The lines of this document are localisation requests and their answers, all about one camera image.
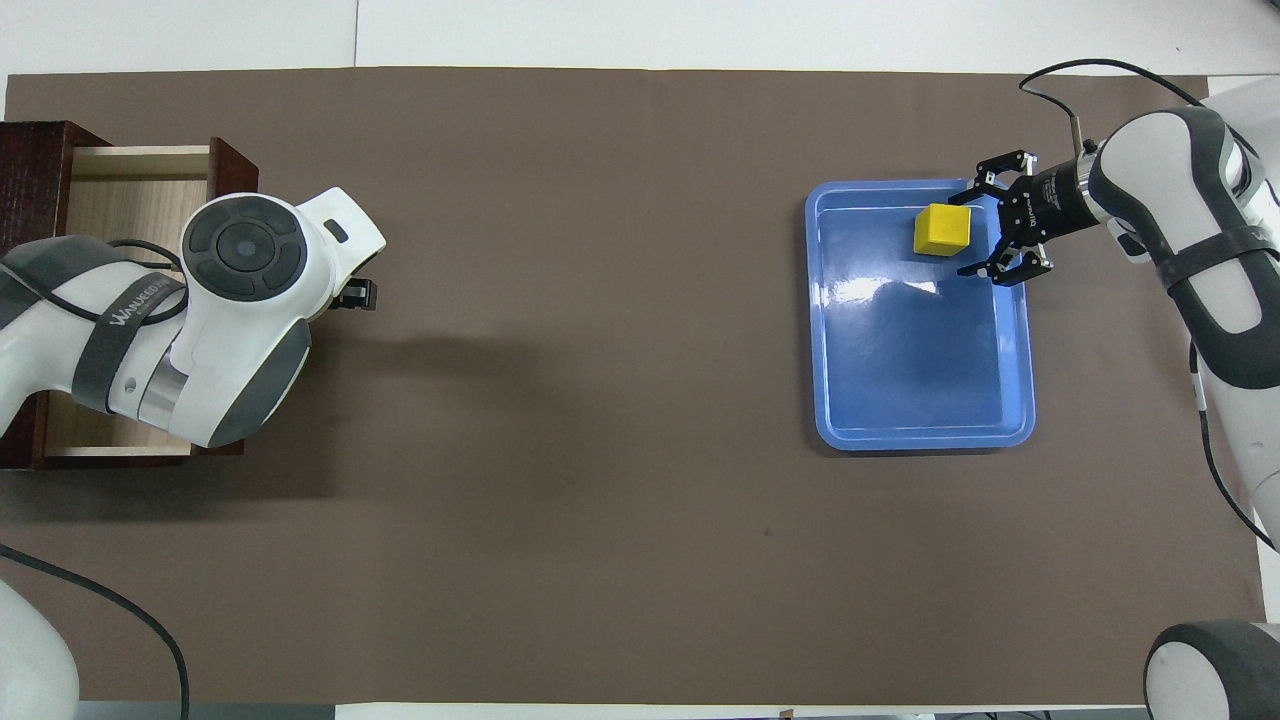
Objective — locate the yellow block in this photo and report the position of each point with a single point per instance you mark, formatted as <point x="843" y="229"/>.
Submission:
<point x="942" y="230"/>

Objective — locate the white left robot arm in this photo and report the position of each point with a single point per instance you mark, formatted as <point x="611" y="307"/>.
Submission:
<point x="240" y="300"/>

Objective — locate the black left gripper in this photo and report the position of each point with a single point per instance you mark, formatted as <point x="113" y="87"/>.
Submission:
<point x="358" y="295"/>

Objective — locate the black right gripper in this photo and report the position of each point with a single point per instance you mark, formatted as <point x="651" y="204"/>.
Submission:
<point x="1050" y="200"/>

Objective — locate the dark wooden drawer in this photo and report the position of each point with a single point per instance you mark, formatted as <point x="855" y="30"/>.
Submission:
<point x="130" y="195"/>

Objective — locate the brown table mat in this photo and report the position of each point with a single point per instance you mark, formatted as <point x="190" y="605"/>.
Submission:
<point x="600" y="400"/>

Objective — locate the blue plastic tray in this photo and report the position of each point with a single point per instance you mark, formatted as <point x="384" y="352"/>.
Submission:
<point x="920" y="360"/>

